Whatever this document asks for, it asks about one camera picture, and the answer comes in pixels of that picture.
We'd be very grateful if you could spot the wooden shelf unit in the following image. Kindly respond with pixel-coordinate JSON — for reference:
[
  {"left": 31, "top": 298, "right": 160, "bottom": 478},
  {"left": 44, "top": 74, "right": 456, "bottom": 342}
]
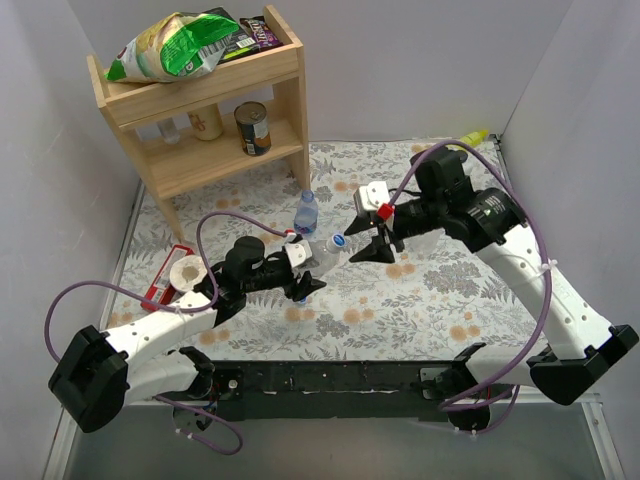
[{"left": 87, "top": 5, "right": 311, "bottom": 240}]

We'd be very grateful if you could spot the small blue-label water bottle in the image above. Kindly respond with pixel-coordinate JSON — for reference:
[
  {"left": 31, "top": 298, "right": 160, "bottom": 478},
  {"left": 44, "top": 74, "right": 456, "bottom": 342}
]
[{"left": 294, "top": 190, "right": 318, "bottom": 235}]

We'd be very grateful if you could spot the floral table mat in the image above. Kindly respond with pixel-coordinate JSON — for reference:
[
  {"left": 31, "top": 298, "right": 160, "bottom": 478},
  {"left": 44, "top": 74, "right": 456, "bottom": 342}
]
[{"left": 119, "top": 141, "right": 537, "bottom": 361}]

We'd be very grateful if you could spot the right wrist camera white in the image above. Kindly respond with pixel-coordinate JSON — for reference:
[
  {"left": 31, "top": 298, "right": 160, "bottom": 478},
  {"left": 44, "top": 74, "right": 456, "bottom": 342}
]
[{"left": 353, "top": 181, "right": 391, "bottom": 218}]

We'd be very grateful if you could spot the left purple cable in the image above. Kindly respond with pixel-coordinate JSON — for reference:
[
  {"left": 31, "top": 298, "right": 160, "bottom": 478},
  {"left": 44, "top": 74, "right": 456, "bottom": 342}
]
[{"left": 44, "top": 210, "right": 297, "bottom": 455}]

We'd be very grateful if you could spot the tin can with label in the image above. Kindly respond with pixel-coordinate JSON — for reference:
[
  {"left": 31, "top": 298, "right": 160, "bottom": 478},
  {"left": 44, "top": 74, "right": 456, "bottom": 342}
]
[{"left": 234, "top": 101, "right": 271, "bottom": 156}]

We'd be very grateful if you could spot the green chip bag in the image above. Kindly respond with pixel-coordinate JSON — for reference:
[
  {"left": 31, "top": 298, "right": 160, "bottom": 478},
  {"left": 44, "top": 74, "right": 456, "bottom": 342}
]
[{"left": 105, "top": 12, "right": 239, "bottom": 83}]

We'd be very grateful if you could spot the yellow squeeze bottle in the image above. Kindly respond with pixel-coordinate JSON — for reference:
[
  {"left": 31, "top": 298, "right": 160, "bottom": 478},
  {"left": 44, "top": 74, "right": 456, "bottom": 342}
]
[{"left": 459, "top": 129, "right": 489, "bottom": 148}]

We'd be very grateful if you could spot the purple cable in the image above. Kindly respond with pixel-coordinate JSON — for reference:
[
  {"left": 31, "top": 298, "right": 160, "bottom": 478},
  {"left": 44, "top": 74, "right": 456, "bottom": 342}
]
[
  {"left": 44, "top": 210, "right": 297, "bottom": 455},
  {"left": 384, "top": 140, "right": 554, "bottom": 434}
]

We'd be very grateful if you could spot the red snack box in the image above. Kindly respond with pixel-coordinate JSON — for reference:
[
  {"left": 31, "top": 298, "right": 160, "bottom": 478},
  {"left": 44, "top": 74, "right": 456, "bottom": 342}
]
[{"left": 140, "top": 244, "right": 194, "bottom": 312}]

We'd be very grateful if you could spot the dark candy bag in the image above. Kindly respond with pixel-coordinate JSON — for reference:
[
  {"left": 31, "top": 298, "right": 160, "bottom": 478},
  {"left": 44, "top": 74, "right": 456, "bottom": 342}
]
[{"left": 219, "top": 15, "right": 283, "bottom": 64}]

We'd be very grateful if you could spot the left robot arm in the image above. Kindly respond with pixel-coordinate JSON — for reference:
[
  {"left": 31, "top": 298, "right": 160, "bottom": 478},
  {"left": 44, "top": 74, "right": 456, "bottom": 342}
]
[{"left": 49, "top": 235, "right": 326, "bottom": 433}]

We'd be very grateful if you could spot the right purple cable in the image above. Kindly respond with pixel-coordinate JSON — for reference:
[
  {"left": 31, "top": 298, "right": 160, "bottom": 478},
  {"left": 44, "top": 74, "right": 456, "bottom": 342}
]
[{"left": 384, "top": 140, "right": 554, "bottom": 434}]

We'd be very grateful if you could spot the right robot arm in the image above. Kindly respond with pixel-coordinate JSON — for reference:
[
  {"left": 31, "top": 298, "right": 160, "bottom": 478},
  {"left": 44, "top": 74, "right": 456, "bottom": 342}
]
[{"left": 345, "top": 141, "right": 639, "bottom": 412}]

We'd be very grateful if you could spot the clear bottle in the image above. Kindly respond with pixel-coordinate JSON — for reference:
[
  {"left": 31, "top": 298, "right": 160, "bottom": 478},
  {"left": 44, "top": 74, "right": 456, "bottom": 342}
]
[
  {"left": 157, "top": 118, "right": 180, "bottom": 145},
  {"left": 300, "top": 237, "right": 346, "bottom": 279},
  {"left": 406, "top": 229, "right": 443, "bottom": 255}
]

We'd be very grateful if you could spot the beige cup on shelf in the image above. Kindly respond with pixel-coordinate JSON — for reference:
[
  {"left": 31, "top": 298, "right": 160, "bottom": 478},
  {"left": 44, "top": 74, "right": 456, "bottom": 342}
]
[{"left": 187, "top": 104, "right": 223, "bottom": 141}]

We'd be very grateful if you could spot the clear bottle on shelf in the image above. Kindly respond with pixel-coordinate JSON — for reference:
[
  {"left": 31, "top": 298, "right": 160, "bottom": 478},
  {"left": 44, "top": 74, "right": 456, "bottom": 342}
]
[{"left": 157, "top": 118, "right": 180, "bottom": 145}]

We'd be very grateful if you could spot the toilet paper roll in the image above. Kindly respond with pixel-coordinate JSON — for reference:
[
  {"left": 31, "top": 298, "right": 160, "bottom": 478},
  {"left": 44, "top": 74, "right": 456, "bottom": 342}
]
[{"left": 169, "top": 255, "right": 207, "bottom": 294}]

